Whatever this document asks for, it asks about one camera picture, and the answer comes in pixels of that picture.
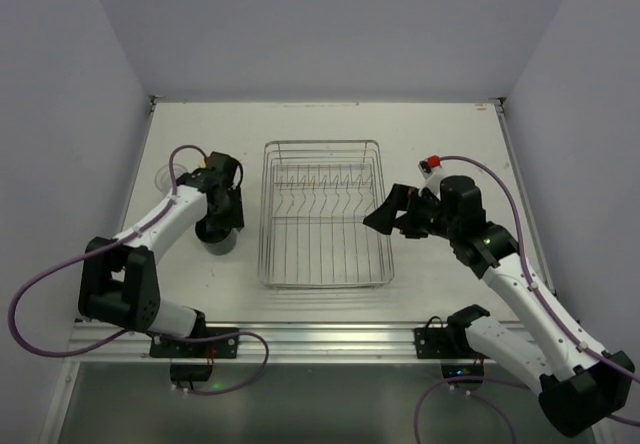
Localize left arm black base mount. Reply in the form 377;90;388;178
149;327;240;360

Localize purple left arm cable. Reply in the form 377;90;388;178
8;144;209;358

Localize dark grey ceramic mug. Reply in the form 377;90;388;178
195;221;237;256

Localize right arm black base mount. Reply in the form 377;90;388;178
413;304;491;360

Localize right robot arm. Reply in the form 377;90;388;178
363;176;635;437

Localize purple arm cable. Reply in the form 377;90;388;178
439;153;640;428
8;144;209;358

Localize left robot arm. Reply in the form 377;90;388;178
78;172;244;342

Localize aluminium table edge rail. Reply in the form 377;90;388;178
67;320;591;365

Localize clear faceted glass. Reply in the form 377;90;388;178
154;164;189;196

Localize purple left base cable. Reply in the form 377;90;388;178
169;331;271;396

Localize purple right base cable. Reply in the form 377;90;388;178
414;376;541;444

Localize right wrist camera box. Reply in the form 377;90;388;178
418;155;446;196

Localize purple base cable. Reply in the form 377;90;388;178
169;331;271;396
414;376;541;444

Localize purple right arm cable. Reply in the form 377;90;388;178
439;153;640;428

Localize metal wire dish rack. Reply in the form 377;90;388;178
258;140;395;290

